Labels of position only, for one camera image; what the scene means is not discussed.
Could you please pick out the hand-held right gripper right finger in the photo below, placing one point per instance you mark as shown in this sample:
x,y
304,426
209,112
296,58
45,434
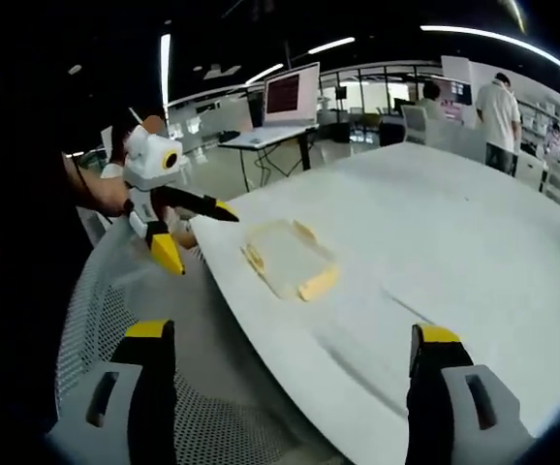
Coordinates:
x,y
435,387

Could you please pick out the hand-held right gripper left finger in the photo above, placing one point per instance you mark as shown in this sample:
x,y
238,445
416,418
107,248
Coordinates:
x,y
149,387

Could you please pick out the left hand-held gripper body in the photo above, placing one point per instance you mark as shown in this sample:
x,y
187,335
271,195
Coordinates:
x,y
146,162

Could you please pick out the pale yellow plastic buckle part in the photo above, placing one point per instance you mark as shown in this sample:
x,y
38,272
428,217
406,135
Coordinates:
x,y
318,285
255,259

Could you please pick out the white mesh laundry basket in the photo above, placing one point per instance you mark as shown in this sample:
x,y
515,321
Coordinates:
x,y
115,300

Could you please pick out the long ceiling light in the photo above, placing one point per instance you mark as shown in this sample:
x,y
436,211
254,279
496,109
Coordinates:
x,y
164,68
331,45
264,73
493,36

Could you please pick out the white desk with black legs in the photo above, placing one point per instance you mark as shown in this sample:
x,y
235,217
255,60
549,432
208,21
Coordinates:
x,y
265,138

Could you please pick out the clear plastic bag, yellow edges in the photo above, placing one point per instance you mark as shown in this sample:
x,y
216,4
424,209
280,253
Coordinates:
x,y
289,252

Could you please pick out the computer monitor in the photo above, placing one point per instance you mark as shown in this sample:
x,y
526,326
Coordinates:
x,y
290,94

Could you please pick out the white office chair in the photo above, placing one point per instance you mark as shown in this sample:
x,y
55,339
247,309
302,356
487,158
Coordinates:
x,y
414,123

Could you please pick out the white display board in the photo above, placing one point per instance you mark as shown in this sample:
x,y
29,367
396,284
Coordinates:
x,y
456,72

